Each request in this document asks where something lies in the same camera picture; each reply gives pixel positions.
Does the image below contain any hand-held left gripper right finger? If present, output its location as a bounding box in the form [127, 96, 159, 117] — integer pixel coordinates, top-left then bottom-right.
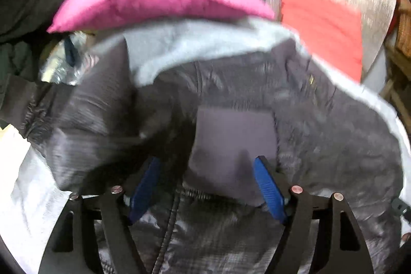
[253, 155, 376, 274]

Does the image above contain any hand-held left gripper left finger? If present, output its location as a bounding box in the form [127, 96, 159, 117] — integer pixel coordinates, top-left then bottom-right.
[39, 156, 162, 274]

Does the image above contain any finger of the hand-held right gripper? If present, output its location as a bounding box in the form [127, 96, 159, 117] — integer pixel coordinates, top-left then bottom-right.
[391, 197, 406, 217]

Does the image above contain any dark grey jacket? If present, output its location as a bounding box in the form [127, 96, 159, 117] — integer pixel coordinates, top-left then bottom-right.
[19, 36, 406, 274]

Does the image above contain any pile of black clothes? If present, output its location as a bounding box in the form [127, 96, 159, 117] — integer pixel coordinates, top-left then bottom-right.
[0, 0, 94, 133]

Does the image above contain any white quilted bed sheet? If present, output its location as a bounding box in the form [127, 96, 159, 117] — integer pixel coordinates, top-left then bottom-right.
[0, 33, 411, 274]

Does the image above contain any silver plastic bag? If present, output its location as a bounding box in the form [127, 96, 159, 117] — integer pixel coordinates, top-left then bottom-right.
[40, 32, 101, 87]

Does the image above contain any beige upholstered sofa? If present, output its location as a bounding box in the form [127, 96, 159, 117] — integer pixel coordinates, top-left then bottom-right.
[0, 123, 15, 141]

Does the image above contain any red pillow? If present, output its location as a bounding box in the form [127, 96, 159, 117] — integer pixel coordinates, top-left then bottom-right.
[281, 0, 363, 82]

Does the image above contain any wicker basket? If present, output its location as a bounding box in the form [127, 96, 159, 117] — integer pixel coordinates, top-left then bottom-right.
[396, 4, 411, 57]

